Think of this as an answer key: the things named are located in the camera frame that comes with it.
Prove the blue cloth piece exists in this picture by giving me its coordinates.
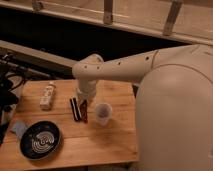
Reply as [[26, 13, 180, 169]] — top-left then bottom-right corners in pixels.
[[10, 121, 27, 139]]

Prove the white bottle lying flat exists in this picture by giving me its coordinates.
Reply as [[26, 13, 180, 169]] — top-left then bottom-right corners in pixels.
[[40, 81, 56, 110]]

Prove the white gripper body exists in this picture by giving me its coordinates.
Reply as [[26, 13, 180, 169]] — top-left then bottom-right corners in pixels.
[[76, 80, 97, 101]]

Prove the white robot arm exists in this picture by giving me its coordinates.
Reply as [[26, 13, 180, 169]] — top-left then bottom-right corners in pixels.
[[72, 45, 213, 103]]

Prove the white robot base body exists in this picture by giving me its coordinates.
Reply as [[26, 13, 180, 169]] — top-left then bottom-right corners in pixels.
[[136, 65, 213, 171]]

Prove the black striped rectangular block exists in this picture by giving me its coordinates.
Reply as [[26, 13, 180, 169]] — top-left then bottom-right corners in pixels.
[[70, 98, 81, 122]]

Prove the black equipment with cables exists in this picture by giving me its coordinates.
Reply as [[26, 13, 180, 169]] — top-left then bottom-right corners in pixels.
[[0, 53, 25, 145]]

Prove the black patterned bowl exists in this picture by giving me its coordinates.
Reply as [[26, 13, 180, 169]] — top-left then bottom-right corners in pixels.
[[20, 121, 61, 160]]

